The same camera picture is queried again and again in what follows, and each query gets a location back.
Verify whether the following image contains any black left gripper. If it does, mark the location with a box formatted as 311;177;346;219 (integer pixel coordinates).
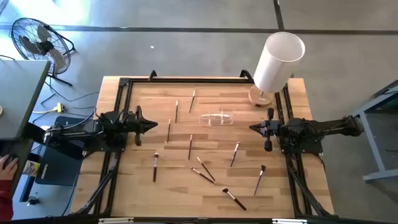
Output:
126;105;159;147

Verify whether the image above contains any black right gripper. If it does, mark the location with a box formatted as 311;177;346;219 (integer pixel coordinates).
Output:
249;107;282;152

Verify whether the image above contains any large black makeup brush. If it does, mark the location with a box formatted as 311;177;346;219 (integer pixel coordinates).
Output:
152;152;160;183

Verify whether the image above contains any dark-head black makeup brush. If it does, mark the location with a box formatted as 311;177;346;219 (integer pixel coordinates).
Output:
253;164;267;197

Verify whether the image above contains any fan-head black makeup brush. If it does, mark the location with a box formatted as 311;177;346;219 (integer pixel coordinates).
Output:
221;187;248;212

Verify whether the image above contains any person's forearm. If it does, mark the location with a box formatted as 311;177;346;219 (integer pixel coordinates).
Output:
0;179;14;222

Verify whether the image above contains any clear acrylic organizer box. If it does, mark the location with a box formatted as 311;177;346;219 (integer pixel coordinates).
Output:
198;113;234;126

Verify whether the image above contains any white shade wooden base lamp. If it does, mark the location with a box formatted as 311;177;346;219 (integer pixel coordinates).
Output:
248;31;306;108

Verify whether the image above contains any black computer tower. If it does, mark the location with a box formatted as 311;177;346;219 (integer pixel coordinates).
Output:
34;115;87;187

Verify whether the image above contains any yellow white packet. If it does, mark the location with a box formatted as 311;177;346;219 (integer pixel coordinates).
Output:
22;159;41;177

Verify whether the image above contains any black floor fan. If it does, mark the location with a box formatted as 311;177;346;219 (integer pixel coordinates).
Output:
11;17;76;87

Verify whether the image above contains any grey desk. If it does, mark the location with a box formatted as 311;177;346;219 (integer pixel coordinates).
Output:
0;60;52;218

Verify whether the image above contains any person's hand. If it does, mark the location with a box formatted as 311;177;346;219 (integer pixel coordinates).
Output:
0;154;19;180

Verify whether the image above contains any black floor cable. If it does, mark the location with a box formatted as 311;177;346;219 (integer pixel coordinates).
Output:
43;76;100;104

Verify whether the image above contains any silver metal bracket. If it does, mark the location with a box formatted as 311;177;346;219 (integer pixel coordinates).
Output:
98;217;134;224
272;218;307;224

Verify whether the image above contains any grey metal cart frame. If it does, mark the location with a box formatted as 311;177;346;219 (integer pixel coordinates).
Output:
343;79;398;184

